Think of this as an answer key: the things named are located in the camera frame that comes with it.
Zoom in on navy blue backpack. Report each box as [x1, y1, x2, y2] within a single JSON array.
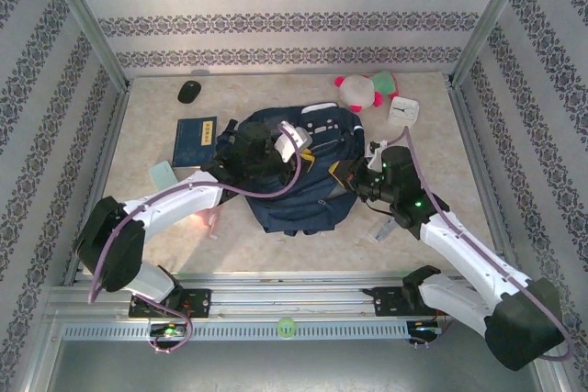
[[213, 101, 368, 237]]

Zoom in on navy blue book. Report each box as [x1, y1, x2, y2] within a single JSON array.
[[171, 116, 219, 170]]

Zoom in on small pink box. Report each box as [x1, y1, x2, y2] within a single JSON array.
[[192, 208, 222, 241]]

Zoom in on light green card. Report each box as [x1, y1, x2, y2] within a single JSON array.
[[147, 160, 179, 192]]

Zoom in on white square alarm clock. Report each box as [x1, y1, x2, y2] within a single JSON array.
[[387, 95, 421, 128]]

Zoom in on black computer mouse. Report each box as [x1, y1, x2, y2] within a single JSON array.
[[177, 81, 203, 105]]

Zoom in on white pink green plush toy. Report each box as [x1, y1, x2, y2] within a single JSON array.
[[334, 70, 401, 113]]

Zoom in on small electronics board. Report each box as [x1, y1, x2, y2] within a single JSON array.
[[150, 323, 187, 338], [407, 319, 443, 348]]

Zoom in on green tape roll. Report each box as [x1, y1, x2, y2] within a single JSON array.
[[277, 317, 298, 339]]

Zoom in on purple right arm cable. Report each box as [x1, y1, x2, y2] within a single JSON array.
[[390, 128, 575, 364]]

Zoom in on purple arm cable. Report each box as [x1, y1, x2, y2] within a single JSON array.
[[390, 128, 575, 364], [89, 125, 304, 356]]

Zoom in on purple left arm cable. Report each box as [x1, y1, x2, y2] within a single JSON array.
[[89, 125, 304, 356]]

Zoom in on aluminium side rail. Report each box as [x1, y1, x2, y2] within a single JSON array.
[[446, 82, 523, 286], [62, 84, 134, 287]]

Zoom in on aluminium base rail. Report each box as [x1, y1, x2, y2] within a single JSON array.
[[45, 272, 538, 319]]

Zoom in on aluminium frame post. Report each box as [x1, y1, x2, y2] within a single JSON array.
[[39, 0, 132, 90], [449, 0, 539, 88]]

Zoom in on slotted grey cable duct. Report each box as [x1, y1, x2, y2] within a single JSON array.
[[62, 320, 410, 342]]

